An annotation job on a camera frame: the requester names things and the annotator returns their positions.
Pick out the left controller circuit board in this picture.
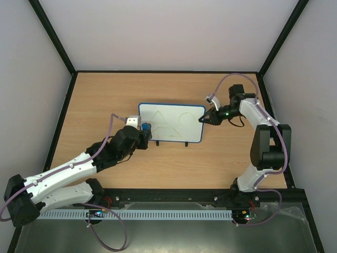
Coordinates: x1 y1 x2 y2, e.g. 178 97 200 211
85 209 108 218

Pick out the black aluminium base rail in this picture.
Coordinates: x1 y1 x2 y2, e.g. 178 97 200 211
27 187 308 209

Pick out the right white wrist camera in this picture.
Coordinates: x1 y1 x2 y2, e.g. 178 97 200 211
205 94 221 111

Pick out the left black frame post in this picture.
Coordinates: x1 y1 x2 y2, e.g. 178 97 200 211
28 0 77 77

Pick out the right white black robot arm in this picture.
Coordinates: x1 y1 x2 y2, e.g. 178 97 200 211
199 84 292 207

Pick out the small blue-framed whiteboard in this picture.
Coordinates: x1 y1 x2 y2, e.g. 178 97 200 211
138 103 206 143

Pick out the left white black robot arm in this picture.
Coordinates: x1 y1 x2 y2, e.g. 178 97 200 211
4 123 152 227

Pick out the blue whiteboard eraser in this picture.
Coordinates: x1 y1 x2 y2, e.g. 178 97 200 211
141 123 151 132

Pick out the right black frame post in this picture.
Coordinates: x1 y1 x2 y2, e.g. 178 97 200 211
259 0 310 77

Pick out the black frame post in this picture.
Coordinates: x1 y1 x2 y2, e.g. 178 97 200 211
28 0 77 77
259 0 310 77

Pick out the right controller circuit board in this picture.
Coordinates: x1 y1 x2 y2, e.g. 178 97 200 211
232 210 257 222

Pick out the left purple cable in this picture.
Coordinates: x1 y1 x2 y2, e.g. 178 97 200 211
0 113 132 250

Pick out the controller circuit board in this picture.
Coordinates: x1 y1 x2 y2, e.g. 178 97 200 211
232 210 257 222
85 209 108 218

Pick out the light blue slotted cable duct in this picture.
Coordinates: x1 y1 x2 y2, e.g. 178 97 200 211
38 209 232 221

